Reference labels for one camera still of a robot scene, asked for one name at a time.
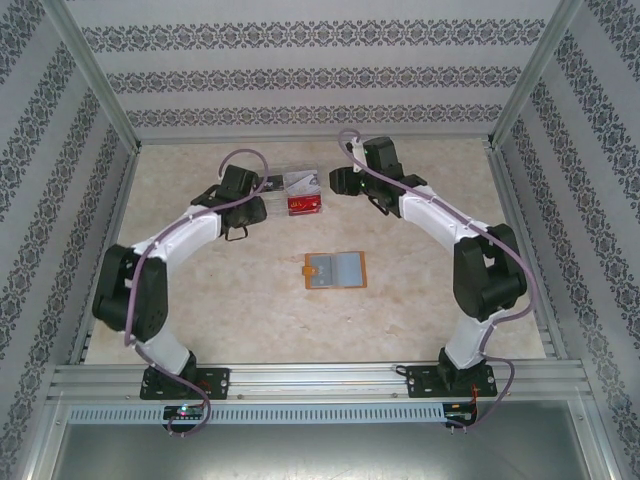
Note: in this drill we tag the red VIP card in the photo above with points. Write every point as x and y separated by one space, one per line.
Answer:
304 205

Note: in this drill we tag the aluminium frame post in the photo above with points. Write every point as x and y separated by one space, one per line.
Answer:
537 70
90 70

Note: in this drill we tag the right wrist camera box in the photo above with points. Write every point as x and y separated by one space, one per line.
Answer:
359 155

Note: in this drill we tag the silver white card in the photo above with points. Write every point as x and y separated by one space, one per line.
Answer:
302 182

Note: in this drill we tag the orange leather card holder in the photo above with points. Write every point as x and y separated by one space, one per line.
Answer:
345 272

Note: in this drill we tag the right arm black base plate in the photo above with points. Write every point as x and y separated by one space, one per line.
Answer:
417 382

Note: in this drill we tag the aluminium side rail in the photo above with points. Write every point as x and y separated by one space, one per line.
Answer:
120 210
510 210

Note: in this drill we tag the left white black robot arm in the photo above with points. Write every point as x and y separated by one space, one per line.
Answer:
130 290

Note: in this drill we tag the black VIP card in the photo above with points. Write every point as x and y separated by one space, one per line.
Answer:
275 184

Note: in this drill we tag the grey metal panel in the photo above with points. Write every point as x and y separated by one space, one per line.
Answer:
320 455

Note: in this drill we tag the clear acrylic card tray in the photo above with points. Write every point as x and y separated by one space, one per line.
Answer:
277 207

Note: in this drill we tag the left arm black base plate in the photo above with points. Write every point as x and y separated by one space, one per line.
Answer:
220 382

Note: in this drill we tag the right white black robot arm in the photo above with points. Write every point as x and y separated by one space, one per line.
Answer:
485 280

